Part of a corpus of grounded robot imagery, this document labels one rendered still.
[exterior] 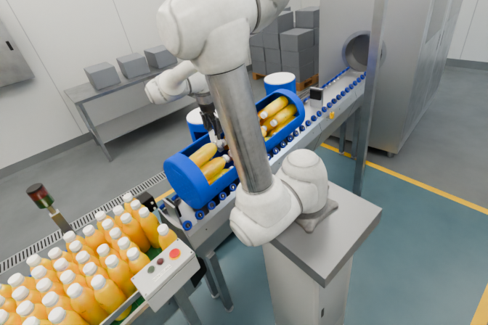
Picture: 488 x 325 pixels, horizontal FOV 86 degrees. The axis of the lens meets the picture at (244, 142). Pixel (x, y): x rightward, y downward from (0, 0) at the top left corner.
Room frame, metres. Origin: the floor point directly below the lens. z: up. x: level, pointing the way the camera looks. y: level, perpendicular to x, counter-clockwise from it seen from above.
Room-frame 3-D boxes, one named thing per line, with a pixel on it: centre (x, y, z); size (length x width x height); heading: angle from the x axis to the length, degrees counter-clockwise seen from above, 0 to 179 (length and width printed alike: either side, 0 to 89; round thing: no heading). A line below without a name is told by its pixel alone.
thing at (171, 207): (0.91, 0.39, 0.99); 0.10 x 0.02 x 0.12; 42
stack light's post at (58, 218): (0.92, 0.91, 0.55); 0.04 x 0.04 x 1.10; 42
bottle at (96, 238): (0.77, 0.69, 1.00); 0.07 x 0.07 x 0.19
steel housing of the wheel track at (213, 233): (1.61, -0.39, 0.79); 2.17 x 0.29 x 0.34; 132
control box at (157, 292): (0.55, 0.35, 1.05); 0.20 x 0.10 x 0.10; 132
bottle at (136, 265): (0.62, 0.47, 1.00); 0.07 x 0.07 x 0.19
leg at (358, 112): (2.22, -1.16, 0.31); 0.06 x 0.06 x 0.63; 42
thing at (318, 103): (1.80, -0.60, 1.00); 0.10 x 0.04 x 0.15; 42
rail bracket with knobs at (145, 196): (1.03, 0.56, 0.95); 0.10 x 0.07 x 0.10; 42
